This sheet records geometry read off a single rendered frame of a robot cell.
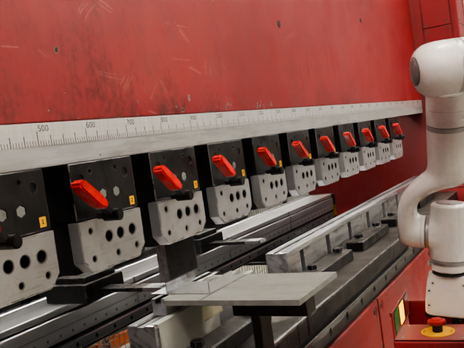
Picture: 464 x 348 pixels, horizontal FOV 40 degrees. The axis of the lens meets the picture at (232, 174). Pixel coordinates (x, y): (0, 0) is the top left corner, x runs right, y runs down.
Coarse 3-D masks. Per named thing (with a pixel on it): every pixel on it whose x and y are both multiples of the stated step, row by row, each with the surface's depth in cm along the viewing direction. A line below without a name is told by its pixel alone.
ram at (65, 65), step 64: (0, 0) 85; (64, 0) 96; (128, 0) 110; (192, 0) 129; (256, 0) 155; (320, 0) 196; (384, 0) 264; (0, 64) 84; (64, 64) 95; (128, 64) 108; (192, 64) 126; (256, 64) 152; (320, 64) 190; (384, 64) 254; (256, 128) 148
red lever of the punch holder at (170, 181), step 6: (156, 168) 107; (162, 168) 107; (156, 174) 108; (162, 174) 107; (168, 174) 108; (162, 180) 109; (168, 180) 108; (174, 180) 109; (168, 186) 110; (174, 186) 110; (180, 186) 111; (180, 192) 112; (186, 192) 112; (192, 192) 113; (174, 198) 114; (180, 198) 113; (186, 198) 112; (192, 198) 113
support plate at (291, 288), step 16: (320, 272) 118; (336, 272) 117; (224, 288) 116; (240, 288) 114; (256, 288) 113; (272, 288) 111; (288, 288) 109; (304, 288) 108; (320, 288) 109; (176, 304) 112; (192, 304) 111; (208, 304) 109; (224, 304) 108; (240, 304) 106; (256, 304) 105; (272, 304) 103; (288, 304) 102
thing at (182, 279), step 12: (180, 240) 122; (192, 240) 125; (156, 252) 118; (168, 252) 118; (180, 252) 121; (192, 252) 125; (168, 264) 118; (180, 264) 121; (192, 264) 125; (168, 276) 117; (180, 276) 122; (192, 276) 126; (168, 288) 118
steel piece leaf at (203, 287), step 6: (222, 276) 117; (228, 276) 119; (192, 282) 124; (198, 282) 123; (204, 282) 122; (210, 282) 114; (216, 282) 115; (222, 282) 117; (228, 282) 119; (180, 288) 121; (186, 288) 120; (192, 288) 119; (198, 288) 118; (204, 288) 118; (210, 288) 113; (216, 288) 115; (168, 294) 118; (174, 294) 117; (180, 294) 116
